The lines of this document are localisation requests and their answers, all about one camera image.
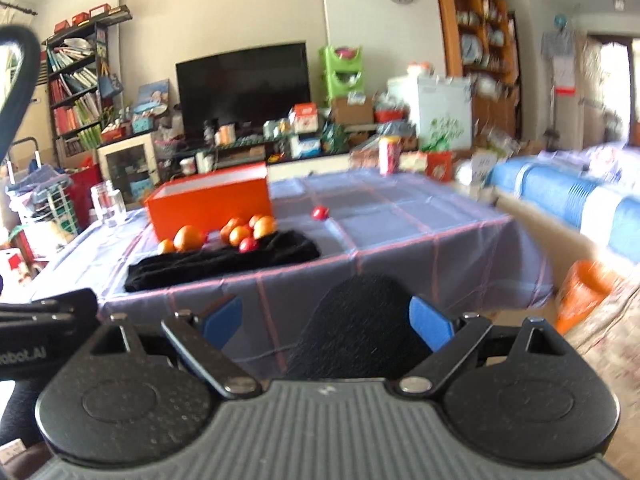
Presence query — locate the white glass-door cabinet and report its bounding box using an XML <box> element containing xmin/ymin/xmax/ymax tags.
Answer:
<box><xmin>97</xmin><ymin>132</ymin><xmax>161</xmax><ymax>202</ymax></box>

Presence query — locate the black cloth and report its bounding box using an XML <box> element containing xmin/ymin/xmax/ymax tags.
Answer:
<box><xmin>124</xmin><ymin>229</ymin><xmax>321</xmax><ymax>293</ymax></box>

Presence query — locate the black chair back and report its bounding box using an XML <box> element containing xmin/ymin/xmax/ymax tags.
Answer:
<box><xmin>285</xmin><ymin>272</ymin><xmax>437</xmax><ymax>382</ymax></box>

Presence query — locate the black curved strap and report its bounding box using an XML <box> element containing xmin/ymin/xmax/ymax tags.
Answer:
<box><xmin>0</xmin><ymin>24</ymin><xmax>42</xmax><ymax>162</ymax></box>

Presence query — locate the brown cardboard box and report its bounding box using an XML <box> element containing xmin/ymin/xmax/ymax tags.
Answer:
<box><xmin>332</xmin><ymin>95</ymin><xmax>376</xmax><ymax>126</ymax></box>

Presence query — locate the orange plastic bag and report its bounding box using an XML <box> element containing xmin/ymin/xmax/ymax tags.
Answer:
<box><xmin>554</xmin><ymin>260</ymin><xmax>614</xmax><ymax>334</ymax></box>

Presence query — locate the green plastic rack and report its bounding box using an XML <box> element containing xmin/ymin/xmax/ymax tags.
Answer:
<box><xmin>319</xmin><ymin>45</ymin><xmax>364</xmax><ymax>107</ymax></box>

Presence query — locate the wooden display cabinet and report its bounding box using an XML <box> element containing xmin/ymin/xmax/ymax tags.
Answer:
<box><xmin>437</xmin><ymin>0</ymin><xmax>524</xmax><ymax>142</ymax></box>

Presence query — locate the blue covered sofa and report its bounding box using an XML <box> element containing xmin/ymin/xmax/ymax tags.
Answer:
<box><xmin>486</xmin><ymin>142</ymin><xmax>640</xmax><ymax>267</ymax></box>

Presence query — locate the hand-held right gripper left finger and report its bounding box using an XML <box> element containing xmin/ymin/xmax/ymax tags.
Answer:
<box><xmin>90</xmin><ymin>294</ymin><xmax>263</xmax><ymax>401</ymax></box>

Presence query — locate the orange cardboard box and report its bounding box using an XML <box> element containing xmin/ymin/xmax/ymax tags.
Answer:
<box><xmin>144</xmin><ymin>162</ymin><xmax>274</xmax><ymax>241</ymax></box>

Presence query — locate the checked grey tablecloth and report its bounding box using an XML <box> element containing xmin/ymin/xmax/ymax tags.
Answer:
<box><xmin>30</xmin><ymin>167</ymin><xmax>554</xmax><ymax>377</ymax></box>

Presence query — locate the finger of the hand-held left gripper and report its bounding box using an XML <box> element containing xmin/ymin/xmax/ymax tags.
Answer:
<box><xmin>0</xmin><ymin>287</ymin><xmax>99</xmax><ymax>327</ymax></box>

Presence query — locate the black television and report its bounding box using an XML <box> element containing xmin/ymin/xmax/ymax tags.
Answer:
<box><xmin>175</xmin><ymin>42</ymin><xmax>312</xmax><ymax>137</ymax></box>

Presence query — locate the red tin can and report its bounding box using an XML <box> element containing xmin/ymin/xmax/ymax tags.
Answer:
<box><xmin>378</xmin><ymin>136</ymin><xmax>403</xmax><ymax>175</ymax></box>

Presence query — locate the red and white carton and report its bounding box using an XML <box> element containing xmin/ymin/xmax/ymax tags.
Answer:
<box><xmin>292</xmin><ymin>103</ymin><xmax>321</xmax><ymax>134</ymax></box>

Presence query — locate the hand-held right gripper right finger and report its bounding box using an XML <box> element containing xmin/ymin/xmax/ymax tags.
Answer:
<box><xmin>397</xmin><ymin>296</ymin><xmax>571</xmax><ymax>397</ymax></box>

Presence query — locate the folding trolley cart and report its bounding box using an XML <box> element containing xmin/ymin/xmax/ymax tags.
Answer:
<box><xmin>6</xmin><ymin>137</ymin><xmax>82</xmax><ymax>258</ymax></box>

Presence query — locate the large orange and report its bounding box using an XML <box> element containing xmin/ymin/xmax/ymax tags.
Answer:
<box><xmin>173</xmin><ymin>225</ymin><xmax>206</xmax><ymax>253</ymax></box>

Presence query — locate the clear glass jar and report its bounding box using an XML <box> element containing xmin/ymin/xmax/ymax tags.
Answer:
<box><xmin>90</xmin><ymin>183</ymin><xmax>127</xmax><ymax>228</ymax></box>

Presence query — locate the red storage box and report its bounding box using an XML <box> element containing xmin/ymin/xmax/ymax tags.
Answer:
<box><xmin>67</xmin><ymin>162</ymin><xmax>104</xmax><ymax>222</ymax></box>

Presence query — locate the black bookshelf with books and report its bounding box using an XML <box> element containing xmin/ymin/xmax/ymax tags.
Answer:
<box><xmin>42</xmin><ymin>4</ymin><xmax>133</xmax><ymax>167</ymax></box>

